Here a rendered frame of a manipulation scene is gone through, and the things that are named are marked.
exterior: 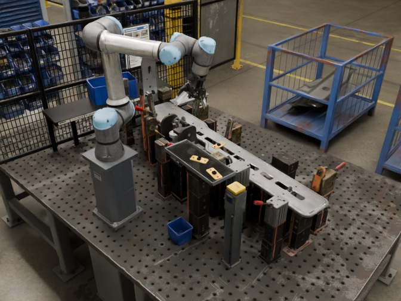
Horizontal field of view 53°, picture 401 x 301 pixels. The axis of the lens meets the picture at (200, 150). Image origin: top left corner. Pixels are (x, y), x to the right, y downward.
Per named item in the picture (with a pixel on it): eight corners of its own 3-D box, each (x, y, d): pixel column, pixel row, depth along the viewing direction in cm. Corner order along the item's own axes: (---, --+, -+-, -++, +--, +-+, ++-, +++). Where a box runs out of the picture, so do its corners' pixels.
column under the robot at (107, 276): (126, 322, 247) (114, 245, 212) (96, 294, 264) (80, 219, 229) (162, 292, 266) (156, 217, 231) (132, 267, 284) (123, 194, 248)
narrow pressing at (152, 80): (158, 99, 283) (155, 52, 265) (144, 104, 277) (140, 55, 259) (157, 99, 284) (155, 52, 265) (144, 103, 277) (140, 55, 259)
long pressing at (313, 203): (335, 200, 193) (335, 198, 192) (305, 221, 181) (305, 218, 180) (169, 101, 283) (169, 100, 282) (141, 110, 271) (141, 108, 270)
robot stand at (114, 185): (114, 230, 215) (105, 169, 194) (92, 213, 227) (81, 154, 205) (144, 212, 228) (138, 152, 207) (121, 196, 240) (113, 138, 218)
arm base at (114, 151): (107, 165, 197) (104, 148, 192) (89, 153, 206) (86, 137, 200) (130, 153, 207) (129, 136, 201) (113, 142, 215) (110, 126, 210)
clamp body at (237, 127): (243, 172, 262) (246, 125, 243) (229, 178, 255) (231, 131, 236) (233, 165, 268) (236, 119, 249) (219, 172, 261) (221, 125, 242)
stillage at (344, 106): (314, 95, 526) (327, 21, 475) (373, 114, 480) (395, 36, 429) (259, 128, 453) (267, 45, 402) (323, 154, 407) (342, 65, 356)
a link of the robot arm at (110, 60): (104, 129, 207) (82, 21, 179) (118, 116, 219) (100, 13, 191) (125, 132, 203) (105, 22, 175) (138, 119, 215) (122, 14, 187)
